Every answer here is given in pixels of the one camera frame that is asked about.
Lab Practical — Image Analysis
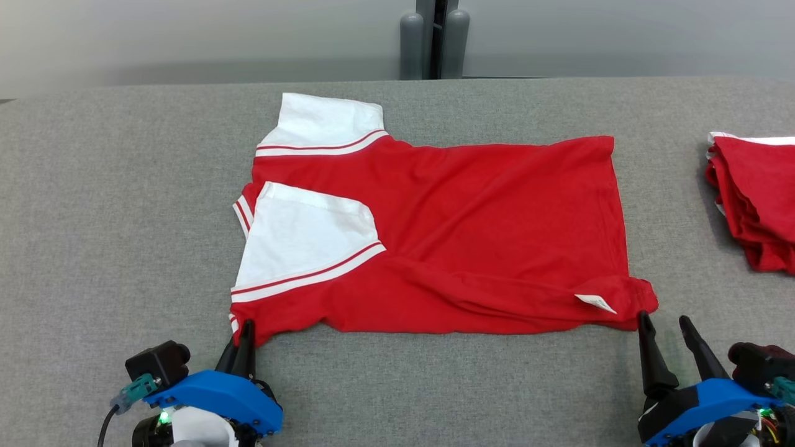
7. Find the red garment with white stripe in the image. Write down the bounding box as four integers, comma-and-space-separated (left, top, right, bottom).
705, 132, 795, 275

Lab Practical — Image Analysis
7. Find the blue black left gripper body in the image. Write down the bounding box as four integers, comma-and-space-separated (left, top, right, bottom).
132, 371, 283, 447

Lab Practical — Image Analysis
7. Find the left black cable green plug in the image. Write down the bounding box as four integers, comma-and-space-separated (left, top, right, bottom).
96, 372, 161, 447

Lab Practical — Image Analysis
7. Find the right black cable green plug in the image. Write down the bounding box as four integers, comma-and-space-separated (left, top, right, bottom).
765, 376, 795, 407

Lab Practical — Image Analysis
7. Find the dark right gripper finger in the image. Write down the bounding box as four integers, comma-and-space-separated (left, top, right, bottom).
678, 315, 730, 382
637, 310, 681, 399

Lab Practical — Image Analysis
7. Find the black cable green plug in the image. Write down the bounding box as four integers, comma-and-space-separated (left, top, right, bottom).
96, 372, 161, 447
765, 376, 795, 407

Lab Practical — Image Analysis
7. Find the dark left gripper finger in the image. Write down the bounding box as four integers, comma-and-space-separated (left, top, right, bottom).
216, 335, 240, 373
235, 320, 257, 379

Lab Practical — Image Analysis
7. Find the grey rounded post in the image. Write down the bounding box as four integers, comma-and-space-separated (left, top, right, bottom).
442, 9, 471, 79
399, 12, 424, 80

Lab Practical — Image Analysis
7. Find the grey vertical door frame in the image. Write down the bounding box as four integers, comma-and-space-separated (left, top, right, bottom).
415, 0, 460, 80

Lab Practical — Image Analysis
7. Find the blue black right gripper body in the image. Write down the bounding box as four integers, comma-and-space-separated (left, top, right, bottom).
638, 377, 795, 447

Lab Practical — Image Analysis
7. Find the red shirt with white sleeves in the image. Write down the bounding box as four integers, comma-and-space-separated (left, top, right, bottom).
230, 92, 659, 348

